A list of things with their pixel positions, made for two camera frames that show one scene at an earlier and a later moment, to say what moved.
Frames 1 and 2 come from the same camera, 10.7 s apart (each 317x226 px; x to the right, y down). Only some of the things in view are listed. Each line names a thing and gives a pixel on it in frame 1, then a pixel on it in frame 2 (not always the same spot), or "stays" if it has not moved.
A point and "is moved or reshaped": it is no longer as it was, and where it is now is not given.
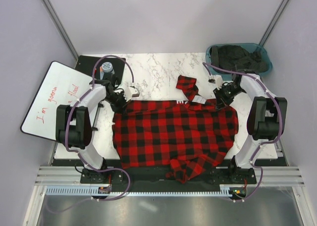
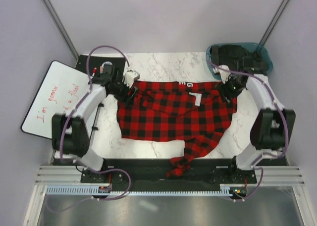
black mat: [86, 64] stays
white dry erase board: [61, 85] stays
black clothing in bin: [237, 57] stays
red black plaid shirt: [184, 137] is moved or reshaped
